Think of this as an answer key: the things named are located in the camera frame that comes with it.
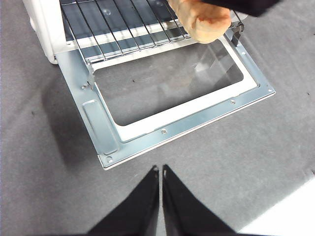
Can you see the cream Toshiba toaster oven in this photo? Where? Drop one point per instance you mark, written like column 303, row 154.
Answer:
column 41, row 27

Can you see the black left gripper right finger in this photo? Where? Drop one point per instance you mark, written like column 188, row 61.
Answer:
column 184, row 214

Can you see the golden bread loaf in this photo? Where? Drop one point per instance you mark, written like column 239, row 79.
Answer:
column 206, row 22

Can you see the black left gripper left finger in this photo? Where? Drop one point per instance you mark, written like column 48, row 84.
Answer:
column 137, row 214

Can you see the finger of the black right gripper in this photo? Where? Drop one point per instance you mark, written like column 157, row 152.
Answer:
column 246, row 6

